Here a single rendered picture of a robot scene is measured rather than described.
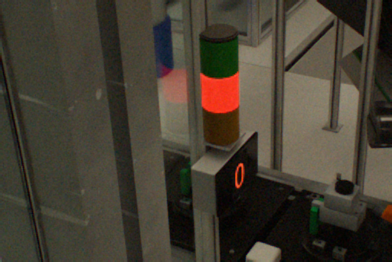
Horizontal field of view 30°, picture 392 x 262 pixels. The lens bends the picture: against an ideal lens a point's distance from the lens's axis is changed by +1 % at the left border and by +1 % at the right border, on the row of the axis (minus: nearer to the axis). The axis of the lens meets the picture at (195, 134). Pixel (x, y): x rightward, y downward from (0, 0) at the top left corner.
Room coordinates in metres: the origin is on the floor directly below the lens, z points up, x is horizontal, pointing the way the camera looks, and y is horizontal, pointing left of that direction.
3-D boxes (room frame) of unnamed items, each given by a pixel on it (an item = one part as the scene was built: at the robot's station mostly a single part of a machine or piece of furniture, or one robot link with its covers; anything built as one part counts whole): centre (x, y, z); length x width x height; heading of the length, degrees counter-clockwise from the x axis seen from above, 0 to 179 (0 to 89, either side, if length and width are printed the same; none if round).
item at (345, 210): (0.96, -0.23, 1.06); 0.08 x 0.04 x 0.07; 59
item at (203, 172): (0.85, -0.04, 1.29); 0.12 x 0.05 x 0.25; 148
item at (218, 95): (0.85, -0.04, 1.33); 0.05 x 0.05 x 0.05
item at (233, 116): (0.85, -0.04, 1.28); 0.05 x 0.05 x 0.05
